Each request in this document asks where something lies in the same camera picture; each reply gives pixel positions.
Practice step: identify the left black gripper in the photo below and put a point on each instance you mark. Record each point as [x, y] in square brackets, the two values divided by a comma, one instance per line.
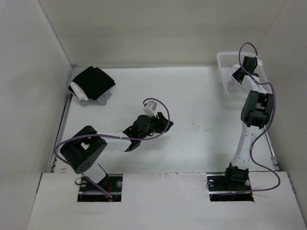
[162, 123]

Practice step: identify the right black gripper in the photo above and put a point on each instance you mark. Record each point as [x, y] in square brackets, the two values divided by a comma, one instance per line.
[235, 74]

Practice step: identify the white tank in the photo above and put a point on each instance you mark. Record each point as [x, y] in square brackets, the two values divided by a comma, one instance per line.
[232, 85]
[78, 91]

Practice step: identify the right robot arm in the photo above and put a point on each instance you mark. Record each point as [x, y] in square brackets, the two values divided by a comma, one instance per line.
[255, 115]

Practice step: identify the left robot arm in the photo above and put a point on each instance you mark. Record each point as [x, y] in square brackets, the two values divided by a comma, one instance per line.
[82, 154]

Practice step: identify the folded grey tank top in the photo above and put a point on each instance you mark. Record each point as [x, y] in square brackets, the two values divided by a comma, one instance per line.
[101, 100]

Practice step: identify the folded black tank top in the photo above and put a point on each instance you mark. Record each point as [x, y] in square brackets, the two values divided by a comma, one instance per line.
[93, 81]

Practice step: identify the folded white tank top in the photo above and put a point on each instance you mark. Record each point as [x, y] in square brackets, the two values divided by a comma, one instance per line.
[78, 91]

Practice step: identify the white plastic basket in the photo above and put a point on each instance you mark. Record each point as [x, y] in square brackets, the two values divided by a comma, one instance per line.
[234, 100]

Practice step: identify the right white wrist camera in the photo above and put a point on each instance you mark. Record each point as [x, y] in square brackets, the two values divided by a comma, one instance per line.
[259, 63]

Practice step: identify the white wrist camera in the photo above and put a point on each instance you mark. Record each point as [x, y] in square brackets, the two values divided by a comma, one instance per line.
[259, 63]
[149, 108]

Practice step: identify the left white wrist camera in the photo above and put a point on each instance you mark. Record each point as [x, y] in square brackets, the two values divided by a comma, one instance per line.
[149, 108]

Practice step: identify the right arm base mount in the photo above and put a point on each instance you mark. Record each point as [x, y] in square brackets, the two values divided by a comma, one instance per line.
[222, 191]

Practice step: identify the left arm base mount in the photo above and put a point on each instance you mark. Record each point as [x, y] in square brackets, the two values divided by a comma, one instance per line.
[113, 184]

